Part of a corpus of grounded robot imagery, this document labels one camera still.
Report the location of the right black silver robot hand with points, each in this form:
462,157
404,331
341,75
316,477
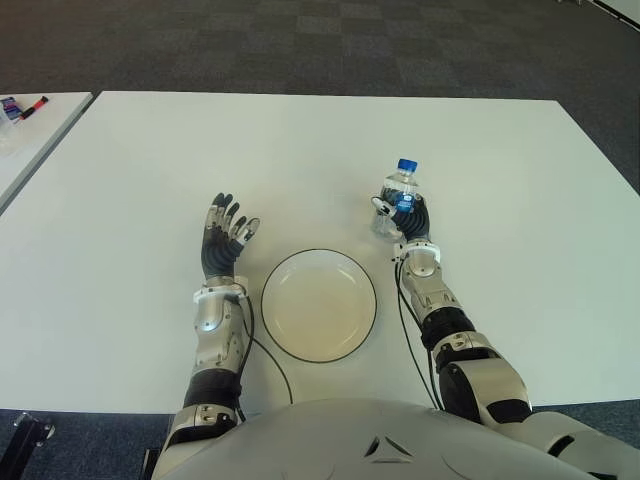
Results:
415,225

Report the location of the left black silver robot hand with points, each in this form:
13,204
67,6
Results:
219,255

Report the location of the clear water bottle blue cap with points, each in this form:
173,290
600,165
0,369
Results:
397,182

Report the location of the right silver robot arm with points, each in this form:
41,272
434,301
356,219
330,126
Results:
470,370

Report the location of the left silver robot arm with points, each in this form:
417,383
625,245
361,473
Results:
210,320

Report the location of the white plate black rim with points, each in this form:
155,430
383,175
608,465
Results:
319,307

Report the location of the grey robot torso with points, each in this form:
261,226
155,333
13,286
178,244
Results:
380,445

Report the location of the red marker pen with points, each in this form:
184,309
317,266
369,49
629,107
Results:
34,107

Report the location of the small blue label pack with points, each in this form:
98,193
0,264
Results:
9,106

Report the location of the white panel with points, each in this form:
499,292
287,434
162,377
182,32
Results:
620,7

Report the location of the black metal stand frame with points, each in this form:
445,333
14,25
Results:
32,440

